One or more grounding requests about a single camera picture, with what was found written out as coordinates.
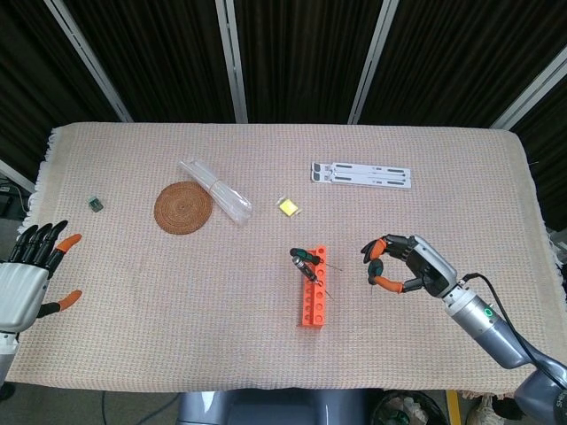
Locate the beige woven tablecloth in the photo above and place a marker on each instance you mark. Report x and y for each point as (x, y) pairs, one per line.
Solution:
(177, 310)

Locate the black trash bin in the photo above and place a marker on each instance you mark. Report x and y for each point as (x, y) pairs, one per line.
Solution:
(407, 409)

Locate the silver black precision screwdriver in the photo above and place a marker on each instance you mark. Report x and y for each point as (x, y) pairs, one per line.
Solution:
(303, 267)

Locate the round woven rattan coaster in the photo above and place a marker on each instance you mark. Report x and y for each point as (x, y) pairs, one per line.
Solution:
(177, 210)

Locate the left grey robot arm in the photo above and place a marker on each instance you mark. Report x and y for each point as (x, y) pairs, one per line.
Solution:
(6, 354)

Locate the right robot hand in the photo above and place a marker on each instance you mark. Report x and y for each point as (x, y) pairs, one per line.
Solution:
(432, 265)

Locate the white folding laptop stand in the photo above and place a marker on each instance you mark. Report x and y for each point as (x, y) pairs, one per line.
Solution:
(363, 175)

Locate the bundle of clear plastic tubes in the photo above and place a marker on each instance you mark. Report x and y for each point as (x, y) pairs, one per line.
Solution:
(221, 195)

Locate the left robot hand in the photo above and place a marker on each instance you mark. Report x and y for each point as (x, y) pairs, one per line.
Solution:
(20, 294)

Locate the white rag bundle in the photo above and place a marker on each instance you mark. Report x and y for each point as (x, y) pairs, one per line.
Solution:
(485, 411)

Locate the slim green black screwdriver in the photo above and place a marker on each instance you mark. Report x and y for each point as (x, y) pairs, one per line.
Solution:
(301, 253)

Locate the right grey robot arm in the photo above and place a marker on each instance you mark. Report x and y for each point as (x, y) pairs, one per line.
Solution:
(487, 327)

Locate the small yellow packet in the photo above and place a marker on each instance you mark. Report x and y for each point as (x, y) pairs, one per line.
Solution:
(288, 207)

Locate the grey robot torso base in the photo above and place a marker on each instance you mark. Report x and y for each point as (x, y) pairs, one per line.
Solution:
(266, 409)

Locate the small green box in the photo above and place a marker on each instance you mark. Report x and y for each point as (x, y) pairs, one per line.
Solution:
(95, 203)

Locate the thick teal black screwdriver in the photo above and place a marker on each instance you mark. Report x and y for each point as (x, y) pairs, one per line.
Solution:
(375, 267)

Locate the orange screwdriver holder rack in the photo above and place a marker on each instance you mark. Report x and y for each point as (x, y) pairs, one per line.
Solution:
(314, 310)

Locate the white partition frame post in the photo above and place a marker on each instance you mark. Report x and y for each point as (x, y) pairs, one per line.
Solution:
(372, 62)
(232, 62)
(90, 62)
(15, 175)
(531, 98)

